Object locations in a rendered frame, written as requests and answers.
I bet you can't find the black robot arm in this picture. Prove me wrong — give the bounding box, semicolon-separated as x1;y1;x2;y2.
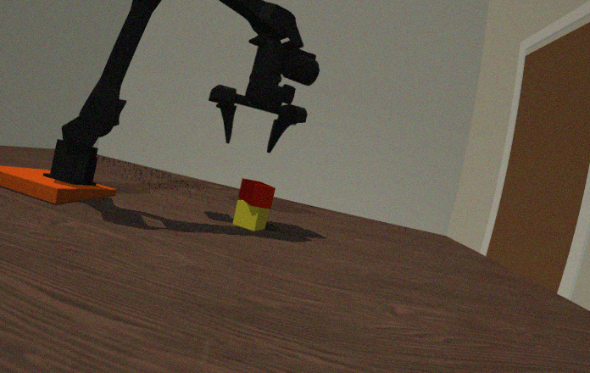
43;0;320;186

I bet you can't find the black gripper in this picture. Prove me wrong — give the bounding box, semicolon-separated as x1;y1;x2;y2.
209;66;308;153

